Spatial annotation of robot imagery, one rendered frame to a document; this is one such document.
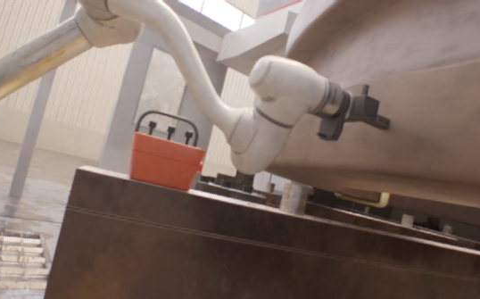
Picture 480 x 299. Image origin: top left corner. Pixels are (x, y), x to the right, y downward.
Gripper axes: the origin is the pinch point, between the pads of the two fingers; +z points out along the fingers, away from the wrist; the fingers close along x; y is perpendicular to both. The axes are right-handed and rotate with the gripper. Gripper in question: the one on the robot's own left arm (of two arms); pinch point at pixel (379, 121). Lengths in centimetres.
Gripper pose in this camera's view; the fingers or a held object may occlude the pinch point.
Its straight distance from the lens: 91.8
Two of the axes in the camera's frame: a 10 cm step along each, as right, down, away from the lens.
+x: -4.0, -0.3, 9.2
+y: 2.4, -9.7, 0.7
